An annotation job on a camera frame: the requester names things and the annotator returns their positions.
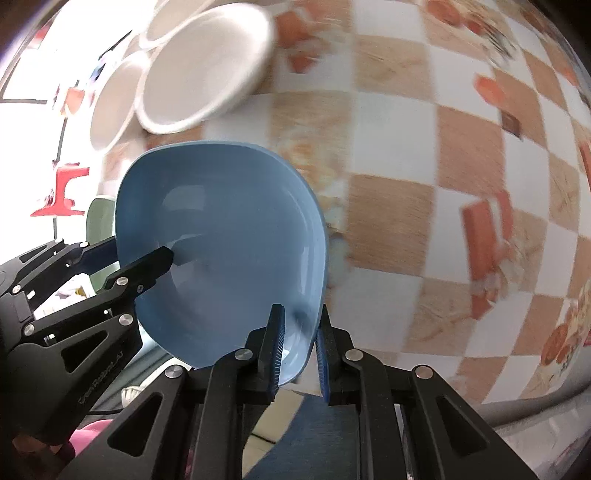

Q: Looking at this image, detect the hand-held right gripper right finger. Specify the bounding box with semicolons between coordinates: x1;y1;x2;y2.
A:
314;305;539;480

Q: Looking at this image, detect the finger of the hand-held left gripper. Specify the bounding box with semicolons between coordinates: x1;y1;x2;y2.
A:
9;246;175;445
0;237;120;305

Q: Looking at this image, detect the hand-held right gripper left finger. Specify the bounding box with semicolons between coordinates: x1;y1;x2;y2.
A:
60;304;287;480

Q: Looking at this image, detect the blue bowl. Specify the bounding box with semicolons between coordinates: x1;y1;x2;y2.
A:
114;142;331;387

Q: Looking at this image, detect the white paper bowl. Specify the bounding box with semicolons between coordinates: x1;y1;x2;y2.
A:
137;6;277;136

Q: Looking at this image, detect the pale green rounded object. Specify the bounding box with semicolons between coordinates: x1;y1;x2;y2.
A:
87;197;117;296

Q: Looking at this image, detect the person's leg in jeans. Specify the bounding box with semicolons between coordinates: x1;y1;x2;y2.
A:
256;392;365;480

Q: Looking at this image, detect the red plastic stool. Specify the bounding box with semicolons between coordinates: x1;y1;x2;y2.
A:
30;164;89;217

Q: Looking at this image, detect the pink cloth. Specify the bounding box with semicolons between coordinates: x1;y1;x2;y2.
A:
69;418;116;462

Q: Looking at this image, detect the white plate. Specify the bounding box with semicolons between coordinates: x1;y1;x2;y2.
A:
139;0;218;49
89;50;151;151

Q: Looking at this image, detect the checkered printed tablecloth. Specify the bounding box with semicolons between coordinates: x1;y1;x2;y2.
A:
99;0;591;407

